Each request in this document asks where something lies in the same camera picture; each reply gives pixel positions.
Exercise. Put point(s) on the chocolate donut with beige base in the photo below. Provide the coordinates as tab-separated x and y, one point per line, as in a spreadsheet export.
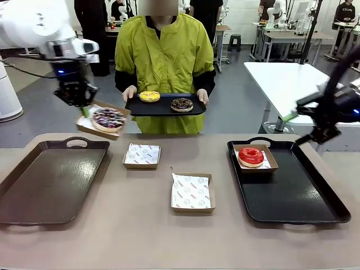
182	104

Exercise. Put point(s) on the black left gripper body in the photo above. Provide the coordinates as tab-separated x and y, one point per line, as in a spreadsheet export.
70	73

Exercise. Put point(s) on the dark green stool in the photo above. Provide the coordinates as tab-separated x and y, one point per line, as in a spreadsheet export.
234	38

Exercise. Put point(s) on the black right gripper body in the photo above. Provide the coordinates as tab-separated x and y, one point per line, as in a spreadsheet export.
337	108

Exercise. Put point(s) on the person's right hand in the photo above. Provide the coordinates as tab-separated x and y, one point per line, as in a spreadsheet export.
130	92

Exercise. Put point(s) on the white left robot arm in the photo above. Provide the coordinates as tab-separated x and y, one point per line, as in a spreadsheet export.
25	25

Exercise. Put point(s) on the kraft cardboard donut box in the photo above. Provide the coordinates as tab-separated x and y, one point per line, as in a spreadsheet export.
140	166
194	210
95	132
260	169

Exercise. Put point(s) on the wood top desk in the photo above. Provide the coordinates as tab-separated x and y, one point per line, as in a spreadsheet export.
222	27

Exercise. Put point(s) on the yellow iced sprinkle donut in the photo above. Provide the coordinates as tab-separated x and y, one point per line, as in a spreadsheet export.
150	96

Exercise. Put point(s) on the bystander in printed black shirt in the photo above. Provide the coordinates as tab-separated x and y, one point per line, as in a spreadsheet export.
347	14

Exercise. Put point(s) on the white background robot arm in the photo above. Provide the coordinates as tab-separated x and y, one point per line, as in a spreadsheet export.
272	12

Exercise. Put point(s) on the white side table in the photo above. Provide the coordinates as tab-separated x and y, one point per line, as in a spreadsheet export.
281	81

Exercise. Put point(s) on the person's left hand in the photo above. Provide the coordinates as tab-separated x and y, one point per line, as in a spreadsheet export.
203	96

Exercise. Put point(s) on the person's left forearm black sleeve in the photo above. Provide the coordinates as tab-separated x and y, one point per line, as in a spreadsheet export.
205	81

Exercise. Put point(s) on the person's right forearm black sleeve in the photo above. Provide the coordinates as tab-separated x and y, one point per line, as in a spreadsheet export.
123	81

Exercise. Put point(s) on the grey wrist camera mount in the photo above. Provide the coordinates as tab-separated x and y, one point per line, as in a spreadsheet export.
85	49

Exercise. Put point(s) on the bystander in brown top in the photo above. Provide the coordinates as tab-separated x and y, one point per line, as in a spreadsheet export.
265	8

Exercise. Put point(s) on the dark brown serving tray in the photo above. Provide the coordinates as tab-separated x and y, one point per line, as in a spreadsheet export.
50	182

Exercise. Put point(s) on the person in yellow-green jacket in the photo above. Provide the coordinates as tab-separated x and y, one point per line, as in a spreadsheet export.
163	56

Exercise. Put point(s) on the bystander in black clothes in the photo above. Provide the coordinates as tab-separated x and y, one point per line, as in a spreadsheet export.
95	33

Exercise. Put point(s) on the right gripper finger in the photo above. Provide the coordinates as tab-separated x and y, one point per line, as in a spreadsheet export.
323	133
308	104

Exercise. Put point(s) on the black tripod pole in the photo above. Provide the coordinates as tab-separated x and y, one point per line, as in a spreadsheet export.
310	31

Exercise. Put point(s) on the large black serving tray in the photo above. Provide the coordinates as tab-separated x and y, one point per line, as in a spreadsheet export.
289	191

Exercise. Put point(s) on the white cylindrical appliance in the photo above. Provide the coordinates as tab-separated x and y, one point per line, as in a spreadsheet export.
8	95

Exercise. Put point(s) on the small black serving tray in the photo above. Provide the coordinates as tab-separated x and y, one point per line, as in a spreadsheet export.
163	108

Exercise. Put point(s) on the white lab desk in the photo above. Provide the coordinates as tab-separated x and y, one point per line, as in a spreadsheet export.
298	35

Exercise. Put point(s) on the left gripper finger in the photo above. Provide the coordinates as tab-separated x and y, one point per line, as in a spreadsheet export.
88	94
67	95

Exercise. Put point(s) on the chocolate donut with colourful sprinkles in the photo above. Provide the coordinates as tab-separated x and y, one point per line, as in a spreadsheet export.
108	119

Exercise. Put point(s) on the red glazed donut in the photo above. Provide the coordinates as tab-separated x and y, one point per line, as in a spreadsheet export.
244	157

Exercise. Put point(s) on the bystander in black top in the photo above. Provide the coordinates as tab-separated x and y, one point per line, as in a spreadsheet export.
208	14

